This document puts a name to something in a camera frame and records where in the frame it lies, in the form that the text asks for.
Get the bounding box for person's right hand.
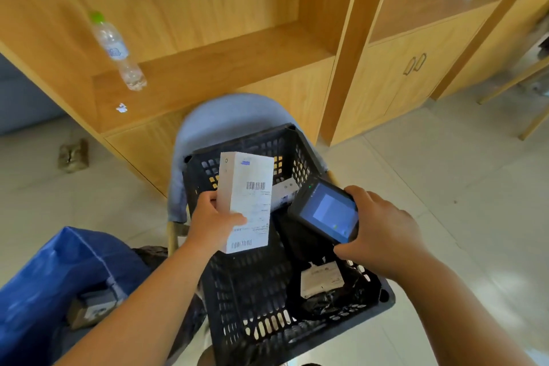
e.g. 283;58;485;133
333;185;431;281

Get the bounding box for person's left hand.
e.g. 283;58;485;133
186;191;248;256

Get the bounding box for white labelled box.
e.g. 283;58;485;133
215;152;275;254

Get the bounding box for black handheld scanner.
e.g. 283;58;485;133
287;175;360;245

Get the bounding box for person's left forearm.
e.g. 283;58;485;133
55;238;214;366

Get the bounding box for person's right forearm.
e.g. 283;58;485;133
394;250;538;366

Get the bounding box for black plastic parcel bag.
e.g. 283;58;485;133
274;211;382;322

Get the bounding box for small white box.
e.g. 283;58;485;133
271;177;300;210

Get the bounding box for black plastic crate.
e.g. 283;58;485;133
183;123;396;366

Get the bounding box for grey chair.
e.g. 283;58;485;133
166;93;328;256

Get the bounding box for brown cardboard parcel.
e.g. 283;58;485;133
65;289;125;331

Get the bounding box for small brown block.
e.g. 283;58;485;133
58;138;90;173

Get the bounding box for wooden shelf cabinet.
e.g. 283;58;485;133
0;0;369;199

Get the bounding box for blue woven bag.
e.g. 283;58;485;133
0;226;152;366

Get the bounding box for clear plastic water bottle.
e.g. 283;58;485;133
89;11;148;91

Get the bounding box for wooden cabinet with doors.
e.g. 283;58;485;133
319;0;549;148

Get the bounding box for wooden chair legs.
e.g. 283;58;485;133
477;55;549;142

